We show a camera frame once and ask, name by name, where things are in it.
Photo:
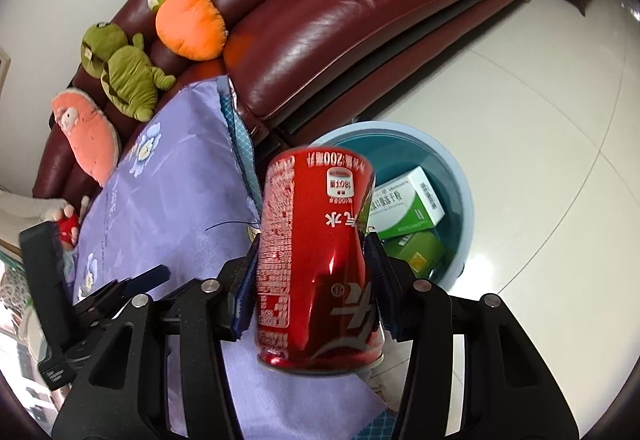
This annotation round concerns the white and green carton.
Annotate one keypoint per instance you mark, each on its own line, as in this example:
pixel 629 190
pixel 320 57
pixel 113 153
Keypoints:
pixel 405 205

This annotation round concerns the pink plush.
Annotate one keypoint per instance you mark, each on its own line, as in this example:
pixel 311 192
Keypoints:
pixel 90 134

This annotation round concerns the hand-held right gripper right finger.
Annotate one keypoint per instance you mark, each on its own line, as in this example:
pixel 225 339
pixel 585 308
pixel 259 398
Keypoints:
pixel 384 287

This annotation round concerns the red soda can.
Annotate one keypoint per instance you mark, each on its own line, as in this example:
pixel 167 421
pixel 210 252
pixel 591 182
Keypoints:
pixel 310 270

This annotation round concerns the red and white plush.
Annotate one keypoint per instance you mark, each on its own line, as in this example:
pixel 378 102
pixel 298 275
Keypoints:
pixel 67 225

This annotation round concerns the teal patterned undercloth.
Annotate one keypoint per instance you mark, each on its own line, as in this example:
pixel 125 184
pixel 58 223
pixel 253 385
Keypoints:
pixel 242 139

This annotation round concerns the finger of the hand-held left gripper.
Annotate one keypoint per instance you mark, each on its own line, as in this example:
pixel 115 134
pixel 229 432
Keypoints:
pixel 145 277

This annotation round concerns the light blue plastic basin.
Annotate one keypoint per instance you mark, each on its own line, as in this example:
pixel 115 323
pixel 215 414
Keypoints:
pixel 442 159

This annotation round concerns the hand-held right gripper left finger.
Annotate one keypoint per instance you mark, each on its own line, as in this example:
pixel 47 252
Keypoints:
pixel 245 292

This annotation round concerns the purple floral tablecloth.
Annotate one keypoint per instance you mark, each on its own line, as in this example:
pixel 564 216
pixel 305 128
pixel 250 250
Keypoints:
pixel 165 200

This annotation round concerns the green frog plush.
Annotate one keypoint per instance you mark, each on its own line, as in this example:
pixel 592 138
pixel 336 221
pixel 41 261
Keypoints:
pixel 127 74

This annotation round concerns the dark red leather sofa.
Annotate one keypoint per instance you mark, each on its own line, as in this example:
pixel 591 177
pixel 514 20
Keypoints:
pixel 325 19

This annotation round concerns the orange carrot plush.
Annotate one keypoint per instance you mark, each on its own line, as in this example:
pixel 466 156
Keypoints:
pixel 190 19

